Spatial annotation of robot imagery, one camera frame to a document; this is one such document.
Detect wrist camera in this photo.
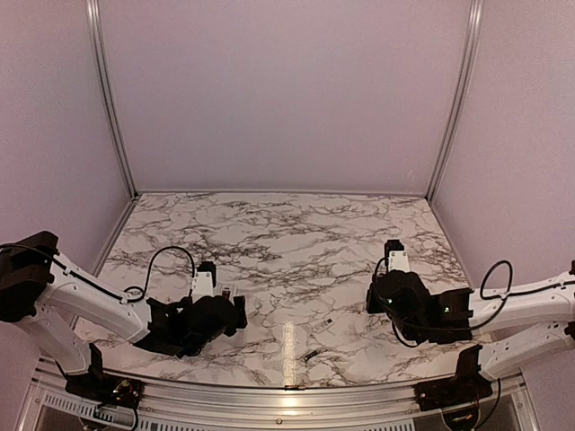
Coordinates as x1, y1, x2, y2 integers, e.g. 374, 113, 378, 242
384, 239, 411, 273
189, 261, 217, 302

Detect white battery cover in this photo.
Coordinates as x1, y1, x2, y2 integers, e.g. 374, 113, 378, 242
311, 318, 334, 333

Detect right aluminium frame post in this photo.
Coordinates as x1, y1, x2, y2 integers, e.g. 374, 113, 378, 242
425, 0, 484, 206

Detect front aluminium rail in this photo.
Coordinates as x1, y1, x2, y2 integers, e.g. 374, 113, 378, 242
26, 354, 540, 431

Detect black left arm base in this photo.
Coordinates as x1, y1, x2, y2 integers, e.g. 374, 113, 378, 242
63, 343, 144, 409

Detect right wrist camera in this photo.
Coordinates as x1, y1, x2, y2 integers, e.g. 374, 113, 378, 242
384, 239, 411, 273

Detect left aluminium frame post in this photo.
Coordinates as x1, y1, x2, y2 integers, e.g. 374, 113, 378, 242
85, 0, 138, 200

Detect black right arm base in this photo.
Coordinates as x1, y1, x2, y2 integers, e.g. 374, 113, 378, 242
414, 345, 493, 411

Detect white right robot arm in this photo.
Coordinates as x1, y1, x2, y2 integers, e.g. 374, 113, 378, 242
366, 268, 574, 402

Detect aluminium frame post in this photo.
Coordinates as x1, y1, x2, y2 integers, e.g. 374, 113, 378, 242
425, 0, 484, 206
85, 0, 138, 200

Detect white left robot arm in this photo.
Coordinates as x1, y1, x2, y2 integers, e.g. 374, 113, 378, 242
1, 231, 247, 400

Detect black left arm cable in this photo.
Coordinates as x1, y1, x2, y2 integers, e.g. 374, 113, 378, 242
0, 245, 199, 306

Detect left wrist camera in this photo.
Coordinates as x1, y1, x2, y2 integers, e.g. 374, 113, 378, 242
189, 261, 217, 302

